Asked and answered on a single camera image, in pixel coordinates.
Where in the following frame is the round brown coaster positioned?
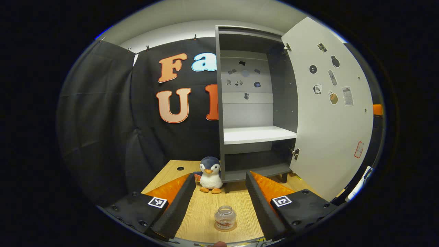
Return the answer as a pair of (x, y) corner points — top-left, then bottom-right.
(214, 221), (237, 233)

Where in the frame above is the grey cabinet door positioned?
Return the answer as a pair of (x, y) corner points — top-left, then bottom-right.
(281, 16), (374, 202)

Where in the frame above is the black backdrop cloth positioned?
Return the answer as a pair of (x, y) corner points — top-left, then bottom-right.
(57, 36), (386, 208)

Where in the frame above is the penguin plush toy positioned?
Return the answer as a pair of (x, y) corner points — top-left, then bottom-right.
(199, 156), (224, 194)

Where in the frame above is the clear glass bottle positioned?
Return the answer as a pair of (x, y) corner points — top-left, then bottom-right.
(214, 205), (237, 230)

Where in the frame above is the dark grey cabinet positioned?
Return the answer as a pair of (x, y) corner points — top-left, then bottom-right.
(215, 26), (299, 183)

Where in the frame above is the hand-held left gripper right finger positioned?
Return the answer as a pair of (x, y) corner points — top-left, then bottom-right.
(245, 170), (340, 241)

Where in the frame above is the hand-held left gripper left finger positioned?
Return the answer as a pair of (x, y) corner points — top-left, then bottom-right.
(103, 173), (197, 240)

